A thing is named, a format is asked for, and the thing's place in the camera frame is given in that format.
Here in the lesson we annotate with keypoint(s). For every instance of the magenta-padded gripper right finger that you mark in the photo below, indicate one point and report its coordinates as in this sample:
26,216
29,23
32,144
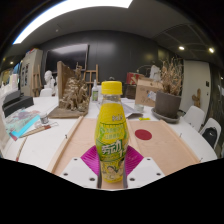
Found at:
135,160

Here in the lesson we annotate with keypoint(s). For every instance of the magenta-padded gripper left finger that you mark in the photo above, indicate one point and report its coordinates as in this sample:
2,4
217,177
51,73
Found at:
90,160

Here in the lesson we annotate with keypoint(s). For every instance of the yellow drink bottle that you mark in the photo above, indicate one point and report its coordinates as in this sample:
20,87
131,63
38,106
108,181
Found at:
111,133

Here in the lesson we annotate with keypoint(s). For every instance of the flat round red coaster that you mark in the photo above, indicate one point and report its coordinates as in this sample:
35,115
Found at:
143,134

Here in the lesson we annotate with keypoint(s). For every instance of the beige wooden board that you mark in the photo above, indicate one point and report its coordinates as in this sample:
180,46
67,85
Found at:
163,150

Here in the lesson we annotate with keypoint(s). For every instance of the grey plant saucer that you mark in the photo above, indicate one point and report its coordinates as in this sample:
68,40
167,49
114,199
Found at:
166,120

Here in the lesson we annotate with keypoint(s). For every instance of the small glass jar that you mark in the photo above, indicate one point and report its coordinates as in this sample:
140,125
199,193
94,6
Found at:
139,108

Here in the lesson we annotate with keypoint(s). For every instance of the wooden paintbrush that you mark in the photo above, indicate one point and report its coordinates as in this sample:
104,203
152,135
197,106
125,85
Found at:
38,130

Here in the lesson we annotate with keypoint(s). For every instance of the small paint jar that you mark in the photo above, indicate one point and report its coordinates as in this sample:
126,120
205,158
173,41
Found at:
44,119

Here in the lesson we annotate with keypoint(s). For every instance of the golden sculpture on wooden base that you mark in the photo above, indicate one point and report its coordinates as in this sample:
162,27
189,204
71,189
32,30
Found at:
75,96

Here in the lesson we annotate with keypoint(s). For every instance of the dried plant in grey pot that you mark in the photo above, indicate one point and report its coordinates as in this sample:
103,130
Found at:
167,103

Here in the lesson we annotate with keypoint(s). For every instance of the clear spray bottle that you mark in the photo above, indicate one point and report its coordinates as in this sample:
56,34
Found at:
95,93

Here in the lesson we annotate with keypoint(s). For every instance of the brown cardboard box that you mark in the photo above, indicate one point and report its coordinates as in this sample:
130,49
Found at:
145,93

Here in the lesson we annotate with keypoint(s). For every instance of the white plastic chair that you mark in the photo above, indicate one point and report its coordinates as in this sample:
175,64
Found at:
46,92
213,124
194,116

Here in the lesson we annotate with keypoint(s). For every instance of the black backpack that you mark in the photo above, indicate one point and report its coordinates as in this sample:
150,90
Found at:
210,136

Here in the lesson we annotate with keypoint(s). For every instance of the red box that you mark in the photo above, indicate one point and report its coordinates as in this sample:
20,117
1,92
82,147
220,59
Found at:
133,78

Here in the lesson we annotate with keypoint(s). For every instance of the wooden easel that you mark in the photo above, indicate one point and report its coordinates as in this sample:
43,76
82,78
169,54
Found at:
91,75

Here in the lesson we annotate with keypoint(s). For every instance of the wooden figure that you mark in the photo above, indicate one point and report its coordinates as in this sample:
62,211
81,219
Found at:
196,98

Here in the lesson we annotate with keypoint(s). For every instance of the white plaster statue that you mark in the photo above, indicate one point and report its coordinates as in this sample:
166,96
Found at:
155,73

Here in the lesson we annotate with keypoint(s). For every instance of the white plaster bust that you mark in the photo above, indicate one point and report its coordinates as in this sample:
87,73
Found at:
49,78

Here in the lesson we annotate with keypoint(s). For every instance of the black box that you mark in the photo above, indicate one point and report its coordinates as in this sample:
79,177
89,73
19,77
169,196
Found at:
16,103

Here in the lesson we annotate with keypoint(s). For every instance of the round ceiling spotlight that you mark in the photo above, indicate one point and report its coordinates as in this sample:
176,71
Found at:
181,48
211,50

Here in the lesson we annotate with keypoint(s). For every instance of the long ceiling strip light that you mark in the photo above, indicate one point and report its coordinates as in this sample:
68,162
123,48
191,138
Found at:
66,8

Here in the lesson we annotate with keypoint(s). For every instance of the black wall screen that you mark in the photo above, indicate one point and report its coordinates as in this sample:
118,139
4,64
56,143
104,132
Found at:
66,56

